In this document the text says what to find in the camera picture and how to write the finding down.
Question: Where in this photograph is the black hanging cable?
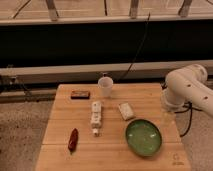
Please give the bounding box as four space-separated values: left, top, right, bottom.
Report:
115 12 152 84

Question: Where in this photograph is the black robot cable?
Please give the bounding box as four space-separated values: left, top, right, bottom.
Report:
174 101 203 138

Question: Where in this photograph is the wooden table top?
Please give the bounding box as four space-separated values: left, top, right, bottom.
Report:
36 83 191 171

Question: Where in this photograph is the red chili pepper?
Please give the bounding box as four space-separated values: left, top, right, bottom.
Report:
68 129 78 153

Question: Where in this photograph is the green ceramic bowl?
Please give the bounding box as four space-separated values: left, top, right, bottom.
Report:
125 119 162 157

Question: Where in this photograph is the brown rectangular block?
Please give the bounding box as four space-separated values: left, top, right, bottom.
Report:
71 91 90 99

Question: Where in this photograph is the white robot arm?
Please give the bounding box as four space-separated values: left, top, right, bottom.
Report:
161 64 213 118

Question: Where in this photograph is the white plastic cup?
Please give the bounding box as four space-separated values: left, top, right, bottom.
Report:
98 77 113 97

